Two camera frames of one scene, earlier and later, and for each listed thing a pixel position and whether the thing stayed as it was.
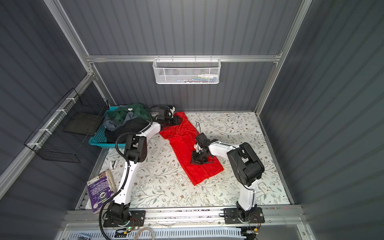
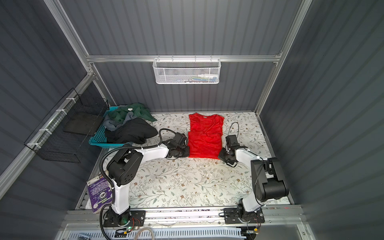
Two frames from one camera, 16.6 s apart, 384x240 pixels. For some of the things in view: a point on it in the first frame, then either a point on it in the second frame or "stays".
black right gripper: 195,159 to 221,155
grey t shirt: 111,125 stays
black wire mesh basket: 62,134 stays
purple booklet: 101,188 stays
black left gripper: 175,120 to 187,152
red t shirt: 182,138 to 204,139
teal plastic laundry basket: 99,139 stays
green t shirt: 137,110 stays
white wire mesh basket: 186,71 stays
